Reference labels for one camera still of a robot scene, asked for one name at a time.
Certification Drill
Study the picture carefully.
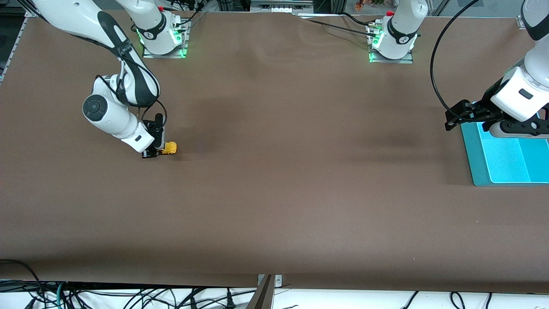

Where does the grey camera stand pole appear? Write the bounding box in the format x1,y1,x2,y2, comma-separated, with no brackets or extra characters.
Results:
246,275,275,309

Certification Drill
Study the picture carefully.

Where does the orange background clutter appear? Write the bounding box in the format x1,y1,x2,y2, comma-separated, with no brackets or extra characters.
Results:
354,0,386,11

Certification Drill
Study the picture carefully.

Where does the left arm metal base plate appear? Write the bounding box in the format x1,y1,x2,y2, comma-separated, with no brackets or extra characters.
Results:
369,24,414,64

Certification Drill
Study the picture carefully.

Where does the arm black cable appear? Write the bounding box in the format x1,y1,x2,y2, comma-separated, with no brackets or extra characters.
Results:
95,26,168,129
431,0,481,113

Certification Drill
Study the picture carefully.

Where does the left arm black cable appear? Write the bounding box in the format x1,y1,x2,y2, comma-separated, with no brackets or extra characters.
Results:
431,0,481,113

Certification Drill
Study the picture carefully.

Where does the black looped cable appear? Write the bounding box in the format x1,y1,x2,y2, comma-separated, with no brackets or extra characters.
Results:
0,259,43,309

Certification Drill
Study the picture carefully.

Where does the black base power cable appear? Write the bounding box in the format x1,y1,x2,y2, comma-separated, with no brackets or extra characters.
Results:
174,0,207,26
300,17,378,37

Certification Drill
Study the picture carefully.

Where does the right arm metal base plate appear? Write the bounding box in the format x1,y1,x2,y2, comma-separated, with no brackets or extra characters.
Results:
142,19,190,59

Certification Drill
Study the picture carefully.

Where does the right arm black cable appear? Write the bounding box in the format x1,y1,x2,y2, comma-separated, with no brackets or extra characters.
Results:
95,26,168,129

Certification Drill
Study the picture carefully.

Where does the teal plastic bin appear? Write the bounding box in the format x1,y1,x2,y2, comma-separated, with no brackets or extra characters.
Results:
460,103,549,187

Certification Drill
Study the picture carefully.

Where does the metal equipment box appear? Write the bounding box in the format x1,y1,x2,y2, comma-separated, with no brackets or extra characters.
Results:
250,0,314,13

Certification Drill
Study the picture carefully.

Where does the aluminium table rail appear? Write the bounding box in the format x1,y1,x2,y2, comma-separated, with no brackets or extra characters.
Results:
0,17,27,84

